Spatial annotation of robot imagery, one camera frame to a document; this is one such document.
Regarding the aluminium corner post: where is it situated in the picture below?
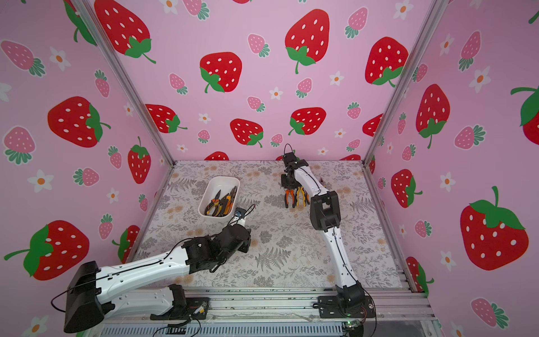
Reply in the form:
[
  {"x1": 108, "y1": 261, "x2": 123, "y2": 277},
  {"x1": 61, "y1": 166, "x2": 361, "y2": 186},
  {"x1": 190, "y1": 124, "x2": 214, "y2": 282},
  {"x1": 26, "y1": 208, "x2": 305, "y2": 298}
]
[
  {"x1": 363, "y1": 0, "x2": 449, "y2": 167},
  {"x1": 73, "y1": 0, "x2": 175, "y2": 167}
]

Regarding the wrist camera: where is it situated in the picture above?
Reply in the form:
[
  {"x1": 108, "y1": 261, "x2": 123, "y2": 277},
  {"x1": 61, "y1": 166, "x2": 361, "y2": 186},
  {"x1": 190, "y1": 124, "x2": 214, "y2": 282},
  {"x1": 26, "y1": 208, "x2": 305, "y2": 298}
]
[
  {"x1": 234, "y1": 207, "x2": 247, "y2": 219},
  {"x1": 282, "y1": 152, "x2": 299, "y2": 167}
]

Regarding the orange handled pliers small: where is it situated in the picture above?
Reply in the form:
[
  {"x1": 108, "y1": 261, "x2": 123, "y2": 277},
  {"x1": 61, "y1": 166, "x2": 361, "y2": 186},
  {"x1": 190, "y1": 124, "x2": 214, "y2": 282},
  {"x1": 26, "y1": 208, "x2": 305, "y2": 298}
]
[{"x1": 221, "y1": 186, "x2": 237, "y2": 216}]

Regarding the right aluminium corner post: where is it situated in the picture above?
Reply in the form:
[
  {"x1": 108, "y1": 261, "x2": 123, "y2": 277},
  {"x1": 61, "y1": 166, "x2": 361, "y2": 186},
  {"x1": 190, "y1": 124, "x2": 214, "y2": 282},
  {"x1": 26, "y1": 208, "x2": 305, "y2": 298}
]
[{"x1": 363, "y1": 0, "x2": 449, "y2": 167}]

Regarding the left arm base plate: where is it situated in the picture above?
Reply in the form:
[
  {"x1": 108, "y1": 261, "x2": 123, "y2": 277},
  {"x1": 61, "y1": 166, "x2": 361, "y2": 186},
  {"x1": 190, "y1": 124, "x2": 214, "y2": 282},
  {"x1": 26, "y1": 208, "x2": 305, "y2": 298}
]
[{"x1": 150, "y1": 297, "x2": 210, "y2": 321}]

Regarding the left aluminium corner post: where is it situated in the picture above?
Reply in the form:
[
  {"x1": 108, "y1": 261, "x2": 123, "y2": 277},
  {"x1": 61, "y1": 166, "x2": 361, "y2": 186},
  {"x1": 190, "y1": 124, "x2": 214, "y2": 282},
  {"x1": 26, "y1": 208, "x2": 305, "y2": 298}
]
[{"x1": 73, "y1": 0, "x2": 175, "y2": 167}]

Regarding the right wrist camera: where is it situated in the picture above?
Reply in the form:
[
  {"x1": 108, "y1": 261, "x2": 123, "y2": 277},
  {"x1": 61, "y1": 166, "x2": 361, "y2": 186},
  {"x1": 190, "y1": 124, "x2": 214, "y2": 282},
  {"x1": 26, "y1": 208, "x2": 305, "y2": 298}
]
[{"x1": 282, "y1": 152, "x2": 299, "y2": 167}]

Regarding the white plastic storage box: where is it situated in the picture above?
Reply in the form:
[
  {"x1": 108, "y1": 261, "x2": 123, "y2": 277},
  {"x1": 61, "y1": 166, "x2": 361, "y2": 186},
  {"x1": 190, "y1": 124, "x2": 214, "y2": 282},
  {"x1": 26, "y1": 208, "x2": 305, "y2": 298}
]
[{"x1": 199, "y1": 176, "x2": 240, "y2": 221}]

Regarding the aluminium rail frame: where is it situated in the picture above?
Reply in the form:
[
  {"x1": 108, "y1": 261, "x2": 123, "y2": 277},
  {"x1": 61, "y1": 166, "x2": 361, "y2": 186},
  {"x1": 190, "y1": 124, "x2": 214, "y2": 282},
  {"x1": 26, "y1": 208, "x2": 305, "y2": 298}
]
[{"x1": 84, "y1": 285, "x2": 443, "y2": 336}]

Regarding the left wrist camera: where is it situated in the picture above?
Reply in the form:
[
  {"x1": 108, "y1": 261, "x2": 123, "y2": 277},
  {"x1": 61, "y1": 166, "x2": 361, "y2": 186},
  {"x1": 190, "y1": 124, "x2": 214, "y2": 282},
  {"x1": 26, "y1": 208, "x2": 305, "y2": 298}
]
[{"x1": 234, "y1": 207, "x2": 247, "y2": 219}]

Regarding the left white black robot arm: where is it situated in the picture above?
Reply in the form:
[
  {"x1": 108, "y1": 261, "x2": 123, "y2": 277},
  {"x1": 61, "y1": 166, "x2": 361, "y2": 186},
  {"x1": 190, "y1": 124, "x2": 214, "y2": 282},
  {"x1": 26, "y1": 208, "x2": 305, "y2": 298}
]
[{"x1": 63, "y1": 224, "x2": 251, "y2": 334}]

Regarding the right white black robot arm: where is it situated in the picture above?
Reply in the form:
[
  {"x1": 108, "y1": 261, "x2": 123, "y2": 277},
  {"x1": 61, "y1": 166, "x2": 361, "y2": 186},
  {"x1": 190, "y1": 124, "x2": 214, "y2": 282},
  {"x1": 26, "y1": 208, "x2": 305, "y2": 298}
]
[{"x1": 282, "y1": 152, "x2": 366, "y2": 316}]

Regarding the orange black pliers large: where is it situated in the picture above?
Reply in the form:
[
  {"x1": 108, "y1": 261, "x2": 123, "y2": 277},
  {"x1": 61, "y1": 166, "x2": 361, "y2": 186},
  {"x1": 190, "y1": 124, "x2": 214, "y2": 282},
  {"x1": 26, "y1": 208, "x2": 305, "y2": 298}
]
[{"x1": 284, "y1": 189, "x2": 297, "y2": 208}]

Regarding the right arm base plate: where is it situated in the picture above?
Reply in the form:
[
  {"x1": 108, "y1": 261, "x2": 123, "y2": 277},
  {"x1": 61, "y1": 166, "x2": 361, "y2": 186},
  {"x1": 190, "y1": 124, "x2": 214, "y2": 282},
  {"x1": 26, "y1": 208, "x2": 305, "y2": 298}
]
[{"x1": 312, "y1": 296, "x2": 376, "y2": 320}]

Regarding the yellow black pliers large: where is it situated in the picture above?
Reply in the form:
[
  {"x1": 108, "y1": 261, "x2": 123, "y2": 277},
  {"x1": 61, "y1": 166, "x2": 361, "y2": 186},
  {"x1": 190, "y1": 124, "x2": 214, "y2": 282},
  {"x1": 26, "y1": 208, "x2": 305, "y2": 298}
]
[{"x1": 296, "y1": 187, "x2": 310, "y2": 207}]

